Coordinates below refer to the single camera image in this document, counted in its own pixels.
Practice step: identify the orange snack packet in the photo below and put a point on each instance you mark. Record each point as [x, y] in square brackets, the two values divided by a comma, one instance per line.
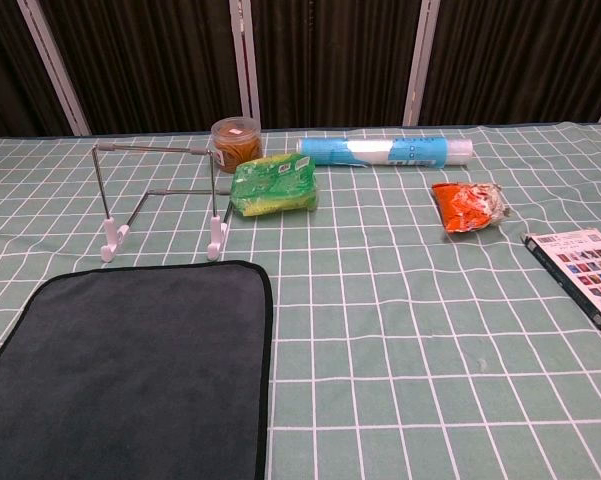
[462, 207]

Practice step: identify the green sponge pack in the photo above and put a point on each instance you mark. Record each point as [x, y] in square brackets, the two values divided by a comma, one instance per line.
[272, 185]

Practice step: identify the clear jar of rubber bands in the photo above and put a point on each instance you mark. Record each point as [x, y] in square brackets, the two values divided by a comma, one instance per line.
[237, 145]

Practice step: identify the dark grey cloth mat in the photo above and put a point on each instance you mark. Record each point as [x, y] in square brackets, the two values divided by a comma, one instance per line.
[130, 375]

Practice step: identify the green checked tablecloth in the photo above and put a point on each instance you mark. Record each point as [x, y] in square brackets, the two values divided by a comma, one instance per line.
[380, 325]

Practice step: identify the dark pleated partition panel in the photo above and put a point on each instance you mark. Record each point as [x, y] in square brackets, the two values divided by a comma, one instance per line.
[520, 60]
[335, 60]
[150, 65]
[5, 70]

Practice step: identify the plastic bag roll blue label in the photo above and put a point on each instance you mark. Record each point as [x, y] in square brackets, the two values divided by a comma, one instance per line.
[380, 151]

